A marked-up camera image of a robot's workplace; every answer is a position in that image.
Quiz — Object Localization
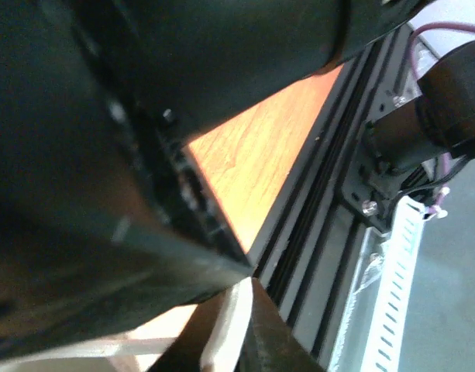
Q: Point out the white shoelace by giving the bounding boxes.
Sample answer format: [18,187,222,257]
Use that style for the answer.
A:
[15,277,253,371]

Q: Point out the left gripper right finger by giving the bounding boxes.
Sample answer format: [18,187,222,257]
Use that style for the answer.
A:
[239,278,323,372]

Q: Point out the light blue cable duct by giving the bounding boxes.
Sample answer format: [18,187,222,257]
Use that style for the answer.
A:
[360,196,425,371]

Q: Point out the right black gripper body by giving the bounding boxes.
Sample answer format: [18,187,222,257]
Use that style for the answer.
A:
[0,1,425,349]

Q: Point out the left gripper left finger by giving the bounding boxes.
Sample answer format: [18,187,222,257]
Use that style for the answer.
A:
[148,293,224,372]

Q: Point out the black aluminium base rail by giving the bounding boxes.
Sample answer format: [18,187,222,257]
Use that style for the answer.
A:
[249,26,411,367]

